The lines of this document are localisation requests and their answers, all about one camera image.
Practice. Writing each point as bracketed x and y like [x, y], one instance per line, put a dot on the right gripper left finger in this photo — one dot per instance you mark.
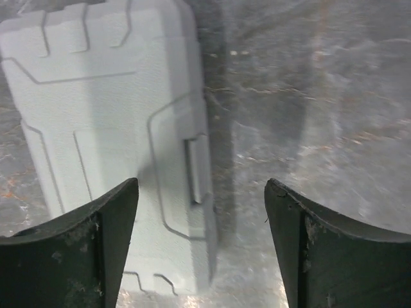
[74, 260]

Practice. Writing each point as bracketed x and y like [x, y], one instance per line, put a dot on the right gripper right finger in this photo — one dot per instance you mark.
[327, 259]

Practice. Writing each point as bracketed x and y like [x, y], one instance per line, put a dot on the grey plastic tool case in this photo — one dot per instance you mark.
[112, 91]

